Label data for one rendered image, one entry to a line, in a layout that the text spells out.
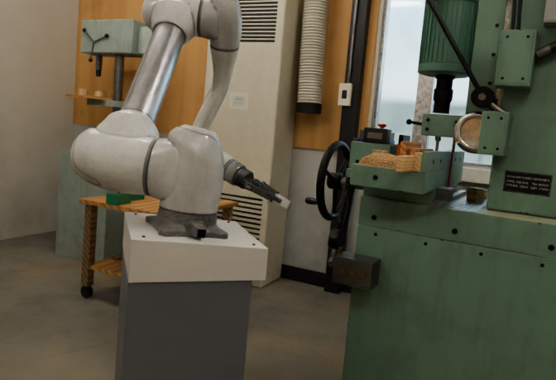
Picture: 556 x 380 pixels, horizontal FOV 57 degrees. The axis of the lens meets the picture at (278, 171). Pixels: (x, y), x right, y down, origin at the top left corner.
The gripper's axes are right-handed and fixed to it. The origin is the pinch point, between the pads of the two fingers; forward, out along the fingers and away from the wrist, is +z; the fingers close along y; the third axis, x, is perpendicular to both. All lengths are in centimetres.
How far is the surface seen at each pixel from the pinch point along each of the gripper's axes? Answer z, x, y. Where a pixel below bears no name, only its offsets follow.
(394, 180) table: 40, -30, -27
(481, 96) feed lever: 47, -60, -11
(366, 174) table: 32, -28, -27
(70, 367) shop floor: -39, 90, -33
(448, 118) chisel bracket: 40, -51, 2
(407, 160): 42, -38, -33
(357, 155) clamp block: 19.8, -28.4, -3.7
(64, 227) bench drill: -164, 114, 64
